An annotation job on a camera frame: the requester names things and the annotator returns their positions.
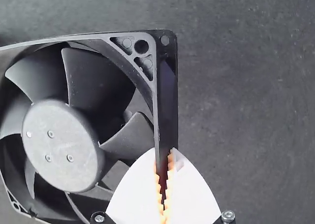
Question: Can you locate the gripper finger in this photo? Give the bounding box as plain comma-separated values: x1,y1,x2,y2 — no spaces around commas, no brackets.
162,147,237,224
90,147,163,224

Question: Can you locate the black square fan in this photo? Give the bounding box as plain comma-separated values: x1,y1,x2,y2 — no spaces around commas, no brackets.
0,29,178,224

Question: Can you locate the black mat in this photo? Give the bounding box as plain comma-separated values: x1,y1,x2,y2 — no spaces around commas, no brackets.
0,0,315,224

